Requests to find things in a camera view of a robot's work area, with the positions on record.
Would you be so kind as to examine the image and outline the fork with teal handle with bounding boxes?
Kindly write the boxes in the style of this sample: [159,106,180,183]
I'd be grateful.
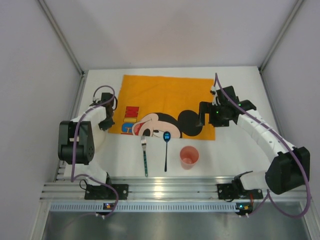
[141,135,149,178]

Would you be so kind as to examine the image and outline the pink plastic cup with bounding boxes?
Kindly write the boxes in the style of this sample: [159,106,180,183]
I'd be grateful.
[179,146,200,170]

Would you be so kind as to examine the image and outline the orange cartoon mouse cloth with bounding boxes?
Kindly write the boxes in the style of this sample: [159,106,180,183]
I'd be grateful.
[109,75,216,141]

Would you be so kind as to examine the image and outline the blue metallic spoon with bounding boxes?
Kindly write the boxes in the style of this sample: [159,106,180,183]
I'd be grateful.
[163,131,171,173]

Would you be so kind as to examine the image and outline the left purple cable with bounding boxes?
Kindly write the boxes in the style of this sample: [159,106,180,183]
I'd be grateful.
[70,85,119,219]

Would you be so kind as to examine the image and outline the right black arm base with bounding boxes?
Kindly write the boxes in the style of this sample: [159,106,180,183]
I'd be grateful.
[216,183,264,202]

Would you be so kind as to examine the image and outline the cream round plate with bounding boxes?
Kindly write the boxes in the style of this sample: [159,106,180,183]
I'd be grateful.
[92,125,107,153]

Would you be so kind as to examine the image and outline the purple cable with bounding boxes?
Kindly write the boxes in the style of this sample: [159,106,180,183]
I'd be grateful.
[214,72,312,219]
[70,85,119,219]

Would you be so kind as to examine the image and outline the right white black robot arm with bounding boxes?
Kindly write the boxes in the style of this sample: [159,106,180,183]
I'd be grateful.
[197,86,310,195]

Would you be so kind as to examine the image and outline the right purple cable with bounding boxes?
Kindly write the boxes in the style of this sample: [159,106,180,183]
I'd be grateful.
[214,72,312,219]

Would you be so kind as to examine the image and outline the perforated grey cable duct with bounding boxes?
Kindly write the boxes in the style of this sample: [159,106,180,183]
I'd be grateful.
[49,201,253,213]

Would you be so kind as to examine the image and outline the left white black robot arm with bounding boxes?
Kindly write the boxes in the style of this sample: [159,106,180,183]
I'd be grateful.
[57,92,118,186]

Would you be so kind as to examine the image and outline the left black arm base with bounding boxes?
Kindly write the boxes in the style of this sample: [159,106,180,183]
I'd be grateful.
[84,184,129,200]

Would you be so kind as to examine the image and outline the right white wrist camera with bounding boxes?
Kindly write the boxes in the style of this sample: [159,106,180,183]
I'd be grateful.
[210,85,219,106]

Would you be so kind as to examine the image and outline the aluminium mounting rail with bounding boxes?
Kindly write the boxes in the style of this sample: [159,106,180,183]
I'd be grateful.
[39,175,311,201]

